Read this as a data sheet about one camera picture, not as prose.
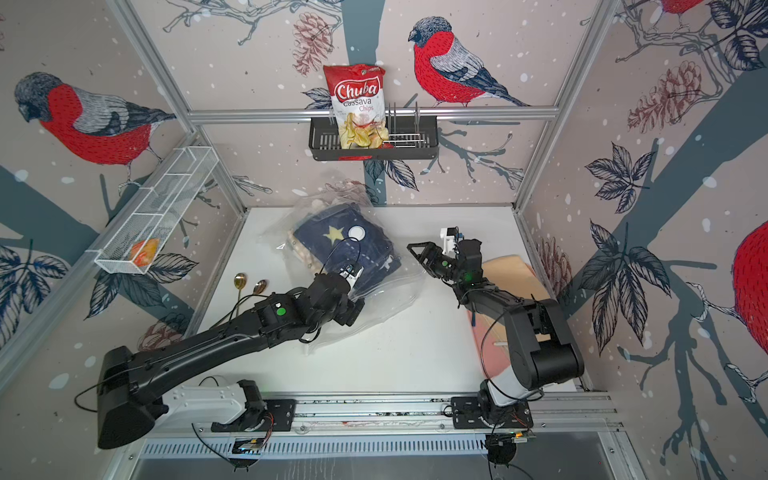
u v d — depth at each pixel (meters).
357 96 0.82
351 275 0.64
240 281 0.98
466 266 0.71
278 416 0.73
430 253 0.79
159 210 0.79
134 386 0.40
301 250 0.98
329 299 0.55
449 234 0.83
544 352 0.46
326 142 0.95
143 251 0.66
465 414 0.73
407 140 0.95
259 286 0.97
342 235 0.94
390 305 0.91
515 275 0.98
